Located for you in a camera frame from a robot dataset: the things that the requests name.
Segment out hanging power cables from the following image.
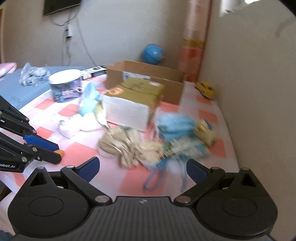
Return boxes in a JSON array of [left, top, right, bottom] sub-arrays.
[[49, 9, 98, 68]]

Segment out red white checkered tablecloth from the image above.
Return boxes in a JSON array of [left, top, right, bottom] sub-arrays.
[[0, 74, 240, 237]]

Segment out black white toothpaste box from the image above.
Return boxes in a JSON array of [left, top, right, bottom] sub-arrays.
[[81, 65, 107, 80]]

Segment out white cloth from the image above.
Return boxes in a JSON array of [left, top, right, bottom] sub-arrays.
[[58, 113, 102, 139]]

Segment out patterned drawstring pouch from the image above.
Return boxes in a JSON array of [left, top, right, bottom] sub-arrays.
[[142, 136, 211, 192]]

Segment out pink patterned curtain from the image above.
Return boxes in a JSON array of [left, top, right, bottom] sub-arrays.
[[179, 0, 212, 82]]

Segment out brown cardboard box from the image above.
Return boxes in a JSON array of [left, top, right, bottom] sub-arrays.
[[105, 61, 185, 105]]

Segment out gold tissue paper pack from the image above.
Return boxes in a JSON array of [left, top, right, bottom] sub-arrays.
[[102, 78, 165, 132]]

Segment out wall mounted television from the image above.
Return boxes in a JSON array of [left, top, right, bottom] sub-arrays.
[[43, 0, 82, 16]]

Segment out yellow toy car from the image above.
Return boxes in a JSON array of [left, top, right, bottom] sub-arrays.
[[195, 81, 216, 100]]

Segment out pink pillow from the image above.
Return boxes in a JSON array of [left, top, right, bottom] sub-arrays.
[[0, 62, 17, 78]]

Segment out blue face mask stack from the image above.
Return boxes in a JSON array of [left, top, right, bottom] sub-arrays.
[[155, 113, 196, 142]]

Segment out round tissue canister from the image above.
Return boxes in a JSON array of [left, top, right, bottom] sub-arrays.
[[49, 69, 83, 103]]

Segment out cream yellow cloth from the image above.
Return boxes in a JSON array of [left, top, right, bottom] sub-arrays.
[[194, 120, 216, 146]]

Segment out crumpled silver plastic bag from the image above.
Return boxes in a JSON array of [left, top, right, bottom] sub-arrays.
[[18, 62, 51, 86]]

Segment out blue desk globe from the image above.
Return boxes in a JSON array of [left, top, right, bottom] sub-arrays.
[[142, 44, 165, 65]]

